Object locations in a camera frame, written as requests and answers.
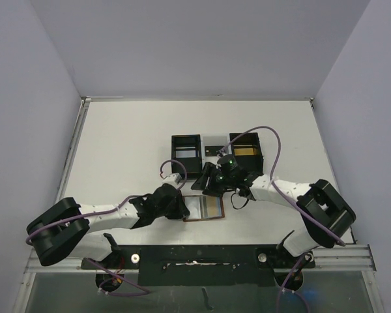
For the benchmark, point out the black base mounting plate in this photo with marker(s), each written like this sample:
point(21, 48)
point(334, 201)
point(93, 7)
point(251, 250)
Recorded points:
point(204, 265)

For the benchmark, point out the silver card in tray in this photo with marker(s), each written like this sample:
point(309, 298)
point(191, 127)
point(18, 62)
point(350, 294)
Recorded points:
point(185, 153)

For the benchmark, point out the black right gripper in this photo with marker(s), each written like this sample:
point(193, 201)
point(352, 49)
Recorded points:
point(207, 178)

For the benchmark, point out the gold credit card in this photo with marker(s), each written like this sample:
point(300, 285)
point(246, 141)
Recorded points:
point(212, 208)

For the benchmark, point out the gold card in tray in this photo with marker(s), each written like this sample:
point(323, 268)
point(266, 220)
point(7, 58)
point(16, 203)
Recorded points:
point(245, 151)

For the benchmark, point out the brown leather card holder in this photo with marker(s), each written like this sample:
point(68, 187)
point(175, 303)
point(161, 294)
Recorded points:
point(195, 204)

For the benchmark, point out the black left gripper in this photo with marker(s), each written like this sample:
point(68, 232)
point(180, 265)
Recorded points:
point(181, 210)

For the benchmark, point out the aluminium frame rail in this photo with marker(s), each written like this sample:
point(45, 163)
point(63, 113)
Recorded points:
point(347, 258)

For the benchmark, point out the black card in tray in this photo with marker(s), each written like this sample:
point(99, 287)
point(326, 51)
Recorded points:
point(212, 150)

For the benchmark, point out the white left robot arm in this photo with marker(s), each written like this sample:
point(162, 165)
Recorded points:
point(71, 229)

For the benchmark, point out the black white card sorting tray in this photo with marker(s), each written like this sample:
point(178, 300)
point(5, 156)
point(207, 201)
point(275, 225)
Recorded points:
point(192, 167)

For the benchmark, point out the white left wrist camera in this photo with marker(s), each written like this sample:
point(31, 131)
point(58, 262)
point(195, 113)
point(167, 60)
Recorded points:
point(175, 180)

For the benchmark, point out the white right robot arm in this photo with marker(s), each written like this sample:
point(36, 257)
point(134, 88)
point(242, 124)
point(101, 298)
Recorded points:
point(325, 214)

